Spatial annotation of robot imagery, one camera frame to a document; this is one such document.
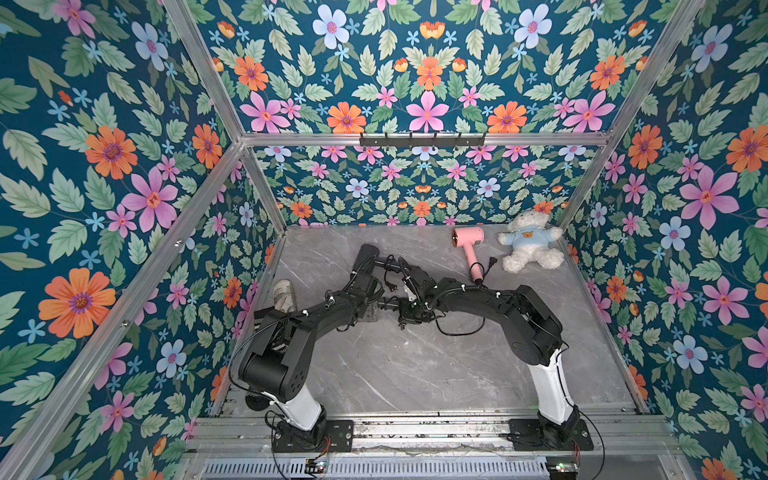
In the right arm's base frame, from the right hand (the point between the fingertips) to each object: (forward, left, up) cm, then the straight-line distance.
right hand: (405, 312), depth 95 cm
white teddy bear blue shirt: (+29, -44, +6) cm, 53 cm away
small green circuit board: (-41, +21, -4) cm, 46 cm away
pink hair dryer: (+31, -23, +3) cm, 39 cm away
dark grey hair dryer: (+23, +15, 0) cm, 27 cm away
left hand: (+1, +14, 0) cm, 14 cm away
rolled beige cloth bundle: (+3, +40, +3) cm, 40 cm away
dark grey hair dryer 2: (+1, +5, +4) cm, 6 cm away
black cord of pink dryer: (+22, -31, 0) cm, 38 cm away
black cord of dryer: (-6, -17, -1) cm, 18 cm away
